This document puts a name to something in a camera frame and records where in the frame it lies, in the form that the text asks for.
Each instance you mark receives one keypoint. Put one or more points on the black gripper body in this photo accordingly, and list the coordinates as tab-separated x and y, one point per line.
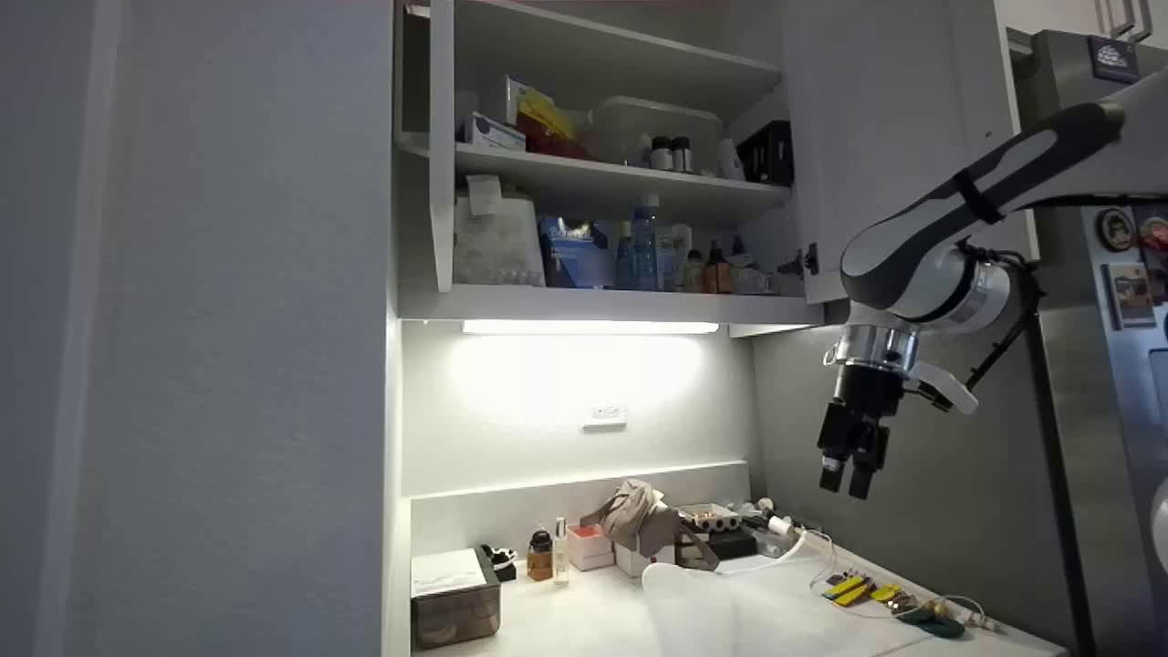
867	401

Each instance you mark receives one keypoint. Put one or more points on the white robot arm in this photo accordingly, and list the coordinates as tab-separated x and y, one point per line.
1008	170

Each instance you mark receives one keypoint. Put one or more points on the under-cabinet light strip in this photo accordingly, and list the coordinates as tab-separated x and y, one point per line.
590	327

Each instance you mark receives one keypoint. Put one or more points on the white cabinet door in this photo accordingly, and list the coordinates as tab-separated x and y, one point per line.
444	146

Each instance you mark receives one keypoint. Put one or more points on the small glass jar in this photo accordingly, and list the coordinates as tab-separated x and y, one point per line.
780	529

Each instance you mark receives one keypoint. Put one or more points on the stainless steel refrigerator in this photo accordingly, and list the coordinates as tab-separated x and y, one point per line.
951	511

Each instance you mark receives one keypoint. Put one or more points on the dark box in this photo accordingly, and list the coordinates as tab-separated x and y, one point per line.
733	534

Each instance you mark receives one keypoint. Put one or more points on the small brown object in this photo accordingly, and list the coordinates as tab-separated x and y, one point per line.
694	547

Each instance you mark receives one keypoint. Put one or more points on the brown bottle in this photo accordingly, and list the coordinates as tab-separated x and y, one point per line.
716	272

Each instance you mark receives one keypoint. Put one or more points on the pink white box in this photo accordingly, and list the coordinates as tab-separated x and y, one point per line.
590	547

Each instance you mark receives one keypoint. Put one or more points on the black box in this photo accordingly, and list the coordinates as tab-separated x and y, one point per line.
768	149

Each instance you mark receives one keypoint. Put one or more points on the white plastic bottle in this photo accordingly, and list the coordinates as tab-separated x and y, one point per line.
729	158

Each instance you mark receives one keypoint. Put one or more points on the small clear bottle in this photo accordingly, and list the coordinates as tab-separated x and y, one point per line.
560	553

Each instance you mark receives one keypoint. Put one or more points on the Los Angeles poster magnet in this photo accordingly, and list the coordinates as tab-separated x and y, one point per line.
1129	293

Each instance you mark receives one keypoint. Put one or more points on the round dark magnet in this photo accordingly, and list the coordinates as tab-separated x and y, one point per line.
1115	227

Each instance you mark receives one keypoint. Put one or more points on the amber glass bottle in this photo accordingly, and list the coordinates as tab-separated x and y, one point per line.
541	555

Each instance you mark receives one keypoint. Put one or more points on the small dark bottle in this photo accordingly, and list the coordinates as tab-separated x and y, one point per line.
663	154
684	154

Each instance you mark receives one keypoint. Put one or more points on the red pink magnet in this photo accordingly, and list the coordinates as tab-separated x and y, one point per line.
1155	250

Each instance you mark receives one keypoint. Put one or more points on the small black object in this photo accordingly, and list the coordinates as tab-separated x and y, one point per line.
499	562

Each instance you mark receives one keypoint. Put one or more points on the clear plastic container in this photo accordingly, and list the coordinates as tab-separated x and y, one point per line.
659	120

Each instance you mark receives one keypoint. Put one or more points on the brown box white lid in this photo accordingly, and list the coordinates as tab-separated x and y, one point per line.
453	603

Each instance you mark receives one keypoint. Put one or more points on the dark blue magnet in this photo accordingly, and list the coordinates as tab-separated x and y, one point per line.
1110	61

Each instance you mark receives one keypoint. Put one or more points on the yellow red package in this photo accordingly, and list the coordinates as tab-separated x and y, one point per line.
547	120

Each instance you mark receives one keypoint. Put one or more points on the small white blue box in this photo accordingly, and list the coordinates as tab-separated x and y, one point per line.
491	132

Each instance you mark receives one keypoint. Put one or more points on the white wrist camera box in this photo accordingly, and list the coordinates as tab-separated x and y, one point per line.
951	392

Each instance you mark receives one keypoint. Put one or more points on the white wall outlet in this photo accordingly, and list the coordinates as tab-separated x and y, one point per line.
603	421

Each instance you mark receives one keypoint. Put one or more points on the white wall cabinet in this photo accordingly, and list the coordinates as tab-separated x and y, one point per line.
586	305

